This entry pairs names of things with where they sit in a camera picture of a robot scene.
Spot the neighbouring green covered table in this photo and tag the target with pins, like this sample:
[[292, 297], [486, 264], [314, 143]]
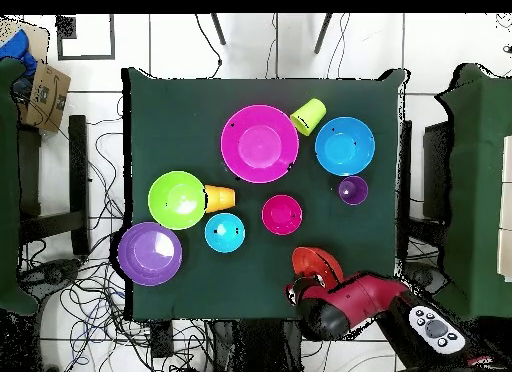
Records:
[[8, 188], [480, 188]]

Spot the black tripod leg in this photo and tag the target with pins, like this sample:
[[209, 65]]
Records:
[[218, 30], [322, 34]]

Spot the large purple bowl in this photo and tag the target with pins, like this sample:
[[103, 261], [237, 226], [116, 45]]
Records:
[[148, 254]]

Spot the blue cloth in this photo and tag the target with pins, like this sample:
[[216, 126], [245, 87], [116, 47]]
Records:
[[16, 48]]

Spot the black cabinet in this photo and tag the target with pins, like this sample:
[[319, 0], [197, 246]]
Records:
[[436, 168]]

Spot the large blue bowl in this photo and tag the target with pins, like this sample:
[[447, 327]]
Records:
[[344, 146]]

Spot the orange cup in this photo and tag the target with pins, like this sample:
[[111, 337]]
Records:
[[220, 198]]

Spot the dark green tablecloth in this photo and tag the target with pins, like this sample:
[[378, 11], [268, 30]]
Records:
[[180, 128]]

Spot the large pink bowl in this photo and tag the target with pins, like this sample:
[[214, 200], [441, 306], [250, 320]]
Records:
[[260, 144]]

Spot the white box stack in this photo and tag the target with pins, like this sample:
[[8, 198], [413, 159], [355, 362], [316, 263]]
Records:
[[506, 208]]

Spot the cardboard box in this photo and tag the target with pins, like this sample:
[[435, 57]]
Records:
[[46, 96]]

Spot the purple cup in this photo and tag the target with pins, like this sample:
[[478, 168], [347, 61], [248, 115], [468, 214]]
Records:
[[352, 190]]

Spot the small red-pink bowl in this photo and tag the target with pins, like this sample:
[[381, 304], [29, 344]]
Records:
[[282, 214]]

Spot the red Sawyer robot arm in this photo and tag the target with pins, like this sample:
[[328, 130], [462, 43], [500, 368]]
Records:
[[360, 300]]

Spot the black frame stand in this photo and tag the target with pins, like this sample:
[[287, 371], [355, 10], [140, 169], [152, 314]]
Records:
[[78, 168]]

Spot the black power strip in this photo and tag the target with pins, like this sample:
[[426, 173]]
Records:
[[162, 340]]

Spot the large green bowl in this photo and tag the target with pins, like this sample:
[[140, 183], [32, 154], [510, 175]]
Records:
[[176, 200]]

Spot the small blue bowl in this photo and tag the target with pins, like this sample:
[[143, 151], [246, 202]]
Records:
[[224, 232]]

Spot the green cup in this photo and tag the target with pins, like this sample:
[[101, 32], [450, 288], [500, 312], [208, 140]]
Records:
[[308, 116]]

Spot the large orange-red bowl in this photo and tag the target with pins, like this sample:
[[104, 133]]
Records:
[[316, 264]]

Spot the grey pedestal foot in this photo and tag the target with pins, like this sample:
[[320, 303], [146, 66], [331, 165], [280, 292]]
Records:
[[424, 276], [52, 271]]

